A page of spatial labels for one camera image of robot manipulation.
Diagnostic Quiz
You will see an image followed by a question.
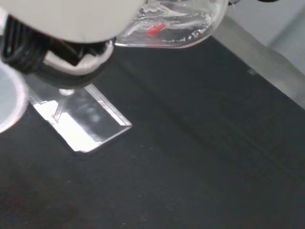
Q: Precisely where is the clear funnel stand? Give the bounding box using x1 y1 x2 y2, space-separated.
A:
25 75 132 153

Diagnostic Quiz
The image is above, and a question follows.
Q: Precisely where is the black bench cloth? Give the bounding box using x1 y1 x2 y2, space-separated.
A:
0 35 305 229

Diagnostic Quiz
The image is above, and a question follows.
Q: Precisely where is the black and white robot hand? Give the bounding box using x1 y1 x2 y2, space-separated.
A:
0 0 146 87

